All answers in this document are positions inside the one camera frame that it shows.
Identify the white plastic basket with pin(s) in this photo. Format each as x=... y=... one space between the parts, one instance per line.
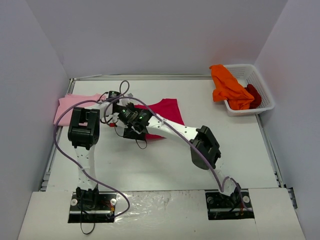
x=248 y=74

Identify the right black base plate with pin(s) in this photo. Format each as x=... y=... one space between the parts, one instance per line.
x=222 y=207

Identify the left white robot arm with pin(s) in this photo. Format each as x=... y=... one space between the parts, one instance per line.
x=84 y=133

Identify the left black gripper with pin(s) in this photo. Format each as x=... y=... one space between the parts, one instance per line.
x=113 y=94

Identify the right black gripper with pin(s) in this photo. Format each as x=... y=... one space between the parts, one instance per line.
x=133 y=133

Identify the dark red t shirt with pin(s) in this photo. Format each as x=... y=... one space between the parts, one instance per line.
x=257 y=97

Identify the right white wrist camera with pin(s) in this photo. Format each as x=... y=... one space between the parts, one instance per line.
x=112 y=122

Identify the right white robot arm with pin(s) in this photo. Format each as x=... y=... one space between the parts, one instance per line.
x=204 y=148

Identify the magenta t shirt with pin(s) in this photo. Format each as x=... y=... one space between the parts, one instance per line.
x=169 y=109

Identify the orange t shirt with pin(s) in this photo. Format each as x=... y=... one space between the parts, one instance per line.
x=228 y=89

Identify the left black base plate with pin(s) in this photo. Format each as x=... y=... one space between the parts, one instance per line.
x=102 y=212

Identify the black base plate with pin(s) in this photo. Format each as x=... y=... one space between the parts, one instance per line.
x=102 y=212
x=222 y=207

